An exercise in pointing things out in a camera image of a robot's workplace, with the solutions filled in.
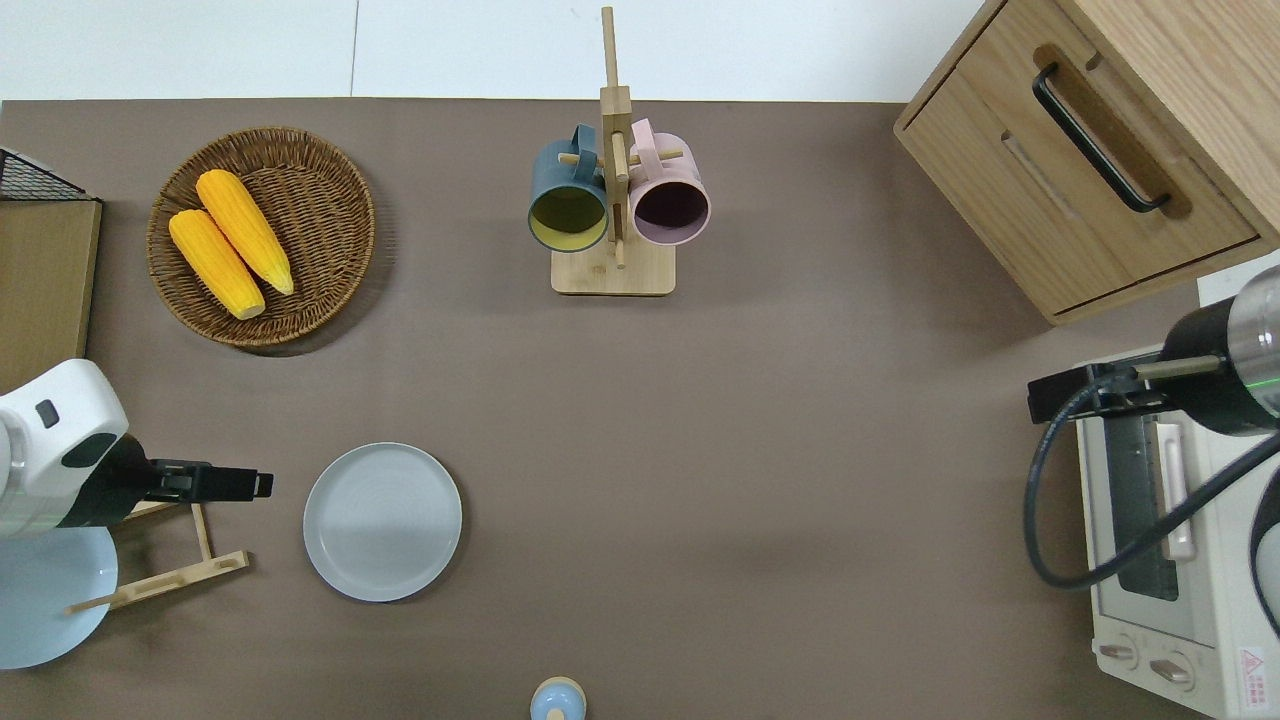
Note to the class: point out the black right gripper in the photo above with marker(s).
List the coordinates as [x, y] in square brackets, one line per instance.
[1125, 392]

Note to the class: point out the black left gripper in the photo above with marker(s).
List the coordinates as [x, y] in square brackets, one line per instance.
[180, 481]

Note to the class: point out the gray plate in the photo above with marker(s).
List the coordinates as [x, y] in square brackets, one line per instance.
[382, 522]

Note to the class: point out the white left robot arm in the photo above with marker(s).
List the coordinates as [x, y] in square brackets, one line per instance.
[60, 440]

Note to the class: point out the low bamboo plate rack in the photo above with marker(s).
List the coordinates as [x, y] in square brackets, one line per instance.
[180, 577]

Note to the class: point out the light blue plate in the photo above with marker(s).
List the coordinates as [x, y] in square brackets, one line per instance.
[40, 612]

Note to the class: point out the bamboo mug rack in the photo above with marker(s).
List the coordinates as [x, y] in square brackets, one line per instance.
[612, 276]

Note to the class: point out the yellow corn cob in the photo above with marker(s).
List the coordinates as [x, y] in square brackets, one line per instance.
[245, 230]
[215, 263]

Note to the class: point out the light wooden drawer cabinet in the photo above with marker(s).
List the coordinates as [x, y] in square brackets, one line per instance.
[1000, 170]

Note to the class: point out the white oven knob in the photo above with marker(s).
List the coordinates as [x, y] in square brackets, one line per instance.
[1172, 672]
[1118, 652]

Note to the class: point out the white toaster oven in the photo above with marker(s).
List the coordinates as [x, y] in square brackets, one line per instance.
[1220, 610]

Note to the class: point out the brown wicker basket tray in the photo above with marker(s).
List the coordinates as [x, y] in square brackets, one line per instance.
[320, 230]

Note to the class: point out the wooden board shelf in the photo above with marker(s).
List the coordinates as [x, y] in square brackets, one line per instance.
[45, 290]

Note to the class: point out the brown table mat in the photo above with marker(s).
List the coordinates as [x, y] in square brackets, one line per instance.
[700, 450]

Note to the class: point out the dark green mug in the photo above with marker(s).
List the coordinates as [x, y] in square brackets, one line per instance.
[550, 175]

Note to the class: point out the pink mug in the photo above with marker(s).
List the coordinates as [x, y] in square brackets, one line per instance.
[682, 170]

